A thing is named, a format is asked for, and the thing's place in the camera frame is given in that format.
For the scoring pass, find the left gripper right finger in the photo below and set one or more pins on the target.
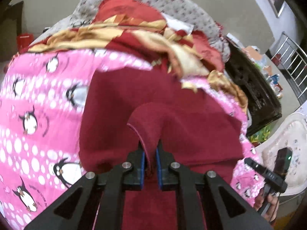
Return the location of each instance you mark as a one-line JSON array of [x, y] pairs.
[[204, 201]]

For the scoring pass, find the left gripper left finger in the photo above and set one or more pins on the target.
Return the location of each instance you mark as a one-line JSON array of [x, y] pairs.
[[95, 201]]

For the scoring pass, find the dark red fleece sweater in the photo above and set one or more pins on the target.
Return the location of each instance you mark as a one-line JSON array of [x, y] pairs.
[[128, 107]]

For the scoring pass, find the cream ornate armchair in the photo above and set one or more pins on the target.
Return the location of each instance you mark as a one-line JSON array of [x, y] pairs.
[[292, 135]]

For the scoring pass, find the pink penguin quilt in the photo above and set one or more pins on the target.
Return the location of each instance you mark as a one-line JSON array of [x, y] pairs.
[[42, 102]]

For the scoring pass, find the dark carved wooden nightstand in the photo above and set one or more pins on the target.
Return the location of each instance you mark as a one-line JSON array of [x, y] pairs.
[[263, 105]]

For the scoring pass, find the metal stair railing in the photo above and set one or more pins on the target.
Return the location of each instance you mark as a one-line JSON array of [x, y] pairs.
[[290, 58]]

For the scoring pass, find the red heart embroidered pillow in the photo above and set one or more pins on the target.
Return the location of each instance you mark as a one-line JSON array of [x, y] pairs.
[[211, 57]]

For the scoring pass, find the red and gold blanket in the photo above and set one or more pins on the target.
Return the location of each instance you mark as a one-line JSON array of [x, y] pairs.
[[165, 49]]

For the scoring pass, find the white pillow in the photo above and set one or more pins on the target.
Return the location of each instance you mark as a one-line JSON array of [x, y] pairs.
[[177, 25]]

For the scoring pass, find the floral upholstered headboard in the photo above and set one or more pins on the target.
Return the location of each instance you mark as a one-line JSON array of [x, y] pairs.
[[184, 10]]

